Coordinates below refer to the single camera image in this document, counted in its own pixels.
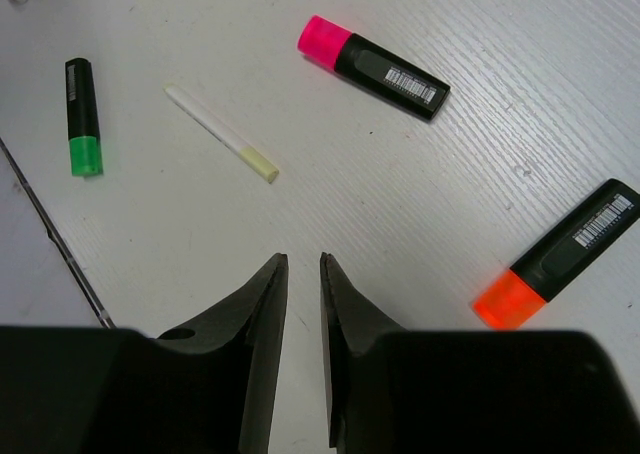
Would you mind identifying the pink cap black highlighter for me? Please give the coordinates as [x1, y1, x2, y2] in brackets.
[297, 15, 450, 121]

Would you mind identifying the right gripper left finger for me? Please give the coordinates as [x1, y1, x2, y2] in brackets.
[156, 253, 289, 453]

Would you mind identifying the green cap black highlighter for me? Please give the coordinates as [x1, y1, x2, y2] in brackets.
[65, 58, 103, 178]

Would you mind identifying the orange cap black highlighter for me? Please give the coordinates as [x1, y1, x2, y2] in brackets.
[471, 178, 639, 330]

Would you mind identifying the white pen pale cap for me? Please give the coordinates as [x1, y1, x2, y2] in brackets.
[164, 84, 279, 184]

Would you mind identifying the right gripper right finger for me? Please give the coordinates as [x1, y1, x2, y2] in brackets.
[320, 253, 407, 449]

